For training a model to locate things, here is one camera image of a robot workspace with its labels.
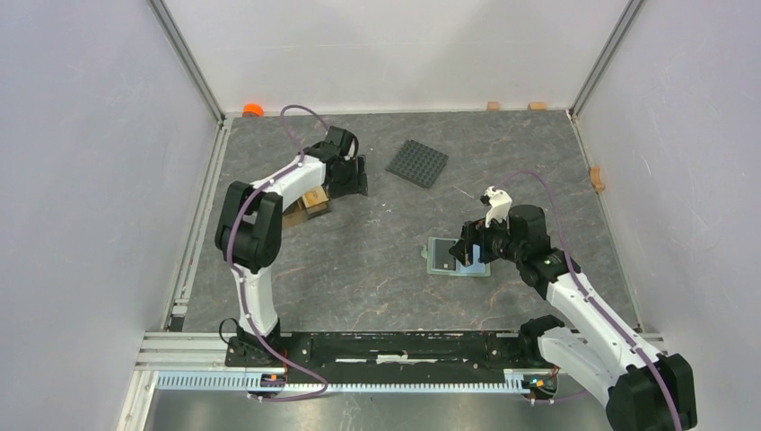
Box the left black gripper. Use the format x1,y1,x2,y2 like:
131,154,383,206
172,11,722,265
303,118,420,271
327,155,369,201

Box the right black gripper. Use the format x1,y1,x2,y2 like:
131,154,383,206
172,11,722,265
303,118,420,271
448,210,524,268

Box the green card holder wallet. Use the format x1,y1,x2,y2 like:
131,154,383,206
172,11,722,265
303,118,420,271
420,236,493,278

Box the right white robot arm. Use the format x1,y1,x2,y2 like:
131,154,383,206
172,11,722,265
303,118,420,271
450,205,697,430

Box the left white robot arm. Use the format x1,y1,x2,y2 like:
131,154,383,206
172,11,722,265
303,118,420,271
214,126,368,366

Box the gold credit card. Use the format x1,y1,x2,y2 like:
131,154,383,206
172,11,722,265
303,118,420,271
301,186,329,211

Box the dark grey lego baseplate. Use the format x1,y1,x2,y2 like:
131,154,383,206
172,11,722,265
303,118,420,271
386,140,449,189

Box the orange round cap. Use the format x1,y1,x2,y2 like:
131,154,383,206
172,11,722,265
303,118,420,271
241,103,264,117

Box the curved wooden block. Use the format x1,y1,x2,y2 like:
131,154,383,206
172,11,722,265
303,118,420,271
589,166,606,193

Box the flat wooden block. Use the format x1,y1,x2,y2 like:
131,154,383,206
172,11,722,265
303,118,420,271
528,101,547,110

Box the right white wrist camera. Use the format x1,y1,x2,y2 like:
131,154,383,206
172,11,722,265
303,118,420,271
479,186,512,228

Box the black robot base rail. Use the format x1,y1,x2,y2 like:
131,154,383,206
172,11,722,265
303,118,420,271
222,330,558,387

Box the white slotted cable duct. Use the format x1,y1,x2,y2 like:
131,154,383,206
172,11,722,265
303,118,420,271
155,369,539,394

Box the left aluminium frame post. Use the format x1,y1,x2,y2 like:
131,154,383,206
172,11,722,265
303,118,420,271
147,0,226,124

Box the aluminium frame post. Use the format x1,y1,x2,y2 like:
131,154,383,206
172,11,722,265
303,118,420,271
147,0,226,124
568,0,646,121

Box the right aluminium frame post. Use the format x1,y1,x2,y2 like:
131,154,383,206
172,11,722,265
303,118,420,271
568,0,646,121

